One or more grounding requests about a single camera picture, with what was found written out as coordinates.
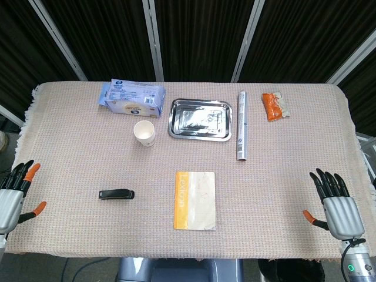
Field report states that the black stapler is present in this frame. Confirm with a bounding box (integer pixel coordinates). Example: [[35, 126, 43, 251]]
[[98, 189, 136, 201]]

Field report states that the pink woven tablecloth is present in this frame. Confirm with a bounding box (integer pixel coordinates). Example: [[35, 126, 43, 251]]
[[5, 81, 372, 262]]

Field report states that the orange snack packet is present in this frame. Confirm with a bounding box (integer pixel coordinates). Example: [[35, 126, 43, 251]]
[[261, 91, 291, 122]]

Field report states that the white paper cup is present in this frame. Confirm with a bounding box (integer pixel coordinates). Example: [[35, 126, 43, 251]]
[[133, 120, 156, 148]]

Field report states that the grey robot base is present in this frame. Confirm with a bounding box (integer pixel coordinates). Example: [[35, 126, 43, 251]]
[[116, 257, 245, 282]]

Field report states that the stainless steel tray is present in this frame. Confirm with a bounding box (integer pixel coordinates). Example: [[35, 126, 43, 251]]
[[167, 98, 233, 143]]

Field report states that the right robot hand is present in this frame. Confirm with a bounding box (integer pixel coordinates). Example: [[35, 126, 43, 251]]
[[303, 167, 365, 240]]

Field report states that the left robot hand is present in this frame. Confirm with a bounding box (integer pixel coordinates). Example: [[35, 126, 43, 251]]
[[0, 159, 48, 235]]

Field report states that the orange and white notebook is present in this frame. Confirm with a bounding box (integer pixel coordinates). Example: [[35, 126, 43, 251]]
[[173, 171, 217, 231]]

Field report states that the blue wet wipes pack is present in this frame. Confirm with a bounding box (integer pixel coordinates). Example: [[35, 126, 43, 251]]
[[97, 78, 167, 119]]

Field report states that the black folding screen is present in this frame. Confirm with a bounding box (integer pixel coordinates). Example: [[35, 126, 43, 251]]
[[0, 0, 376, 139]]

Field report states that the silver foil roll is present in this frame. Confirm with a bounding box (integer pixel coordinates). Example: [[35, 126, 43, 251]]
[[236, 90, 250, 162]]

